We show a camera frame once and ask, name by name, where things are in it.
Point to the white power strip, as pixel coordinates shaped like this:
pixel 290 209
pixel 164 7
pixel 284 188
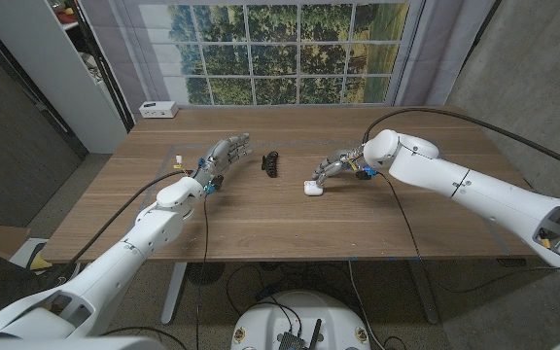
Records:
pixel 158 109

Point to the brown cardboard box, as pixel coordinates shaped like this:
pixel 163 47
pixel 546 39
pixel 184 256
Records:
pixel 0 239

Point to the white shelf cabinet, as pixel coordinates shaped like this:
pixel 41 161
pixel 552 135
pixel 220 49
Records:
pixel 61 68

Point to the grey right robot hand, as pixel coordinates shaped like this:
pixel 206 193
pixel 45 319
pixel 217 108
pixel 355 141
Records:
pixel 336 163

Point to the black hair clip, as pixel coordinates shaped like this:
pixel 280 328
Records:
pixel 270 164

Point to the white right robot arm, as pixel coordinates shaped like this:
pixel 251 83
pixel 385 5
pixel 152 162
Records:
pixel 484 187

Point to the grey table leg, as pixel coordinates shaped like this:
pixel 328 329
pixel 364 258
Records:
pixel 423 291

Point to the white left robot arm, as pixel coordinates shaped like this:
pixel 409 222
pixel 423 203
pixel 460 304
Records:
pixel 110 269

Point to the white airpods case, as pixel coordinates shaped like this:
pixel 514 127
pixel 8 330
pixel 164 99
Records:
pixel 313 189

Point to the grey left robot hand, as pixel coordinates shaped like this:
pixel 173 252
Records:
pixel 224 155

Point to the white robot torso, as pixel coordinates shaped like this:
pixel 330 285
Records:
pixel 300 322

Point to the white table leg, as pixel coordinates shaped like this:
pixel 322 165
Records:
pixel 174 291

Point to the printed window backdrop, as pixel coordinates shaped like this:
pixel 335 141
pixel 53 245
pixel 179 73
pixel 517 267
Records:
pixel 280 51

